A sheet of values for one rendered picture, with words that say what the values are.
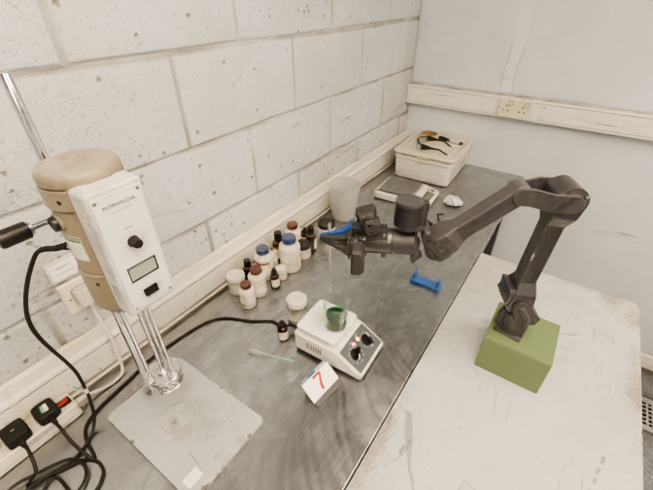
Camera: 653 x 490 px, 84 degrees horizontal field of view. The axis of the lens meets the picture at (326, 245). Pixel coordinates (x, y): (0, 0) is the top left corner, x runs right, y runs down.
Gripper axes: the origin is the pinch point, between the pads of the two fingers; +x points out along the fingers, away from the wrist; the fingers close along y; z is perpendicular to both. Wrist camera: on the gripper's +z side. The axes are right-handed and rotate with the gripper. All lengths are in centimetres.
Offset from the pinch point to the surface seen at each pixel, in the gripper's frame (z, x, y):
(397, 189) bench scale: -30, -20, -87
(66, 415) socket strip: -31, 57, 29
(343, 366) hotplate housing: -31.4, -3.1, 9.9
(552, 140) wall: -15, -93, -116
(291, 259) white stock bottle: -28.3, 17.4, -27.8
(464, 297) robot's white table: -35, -39, -22
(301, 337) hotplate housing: -28.7, 8.2, 4.4
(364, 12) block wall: 37, -2, -102
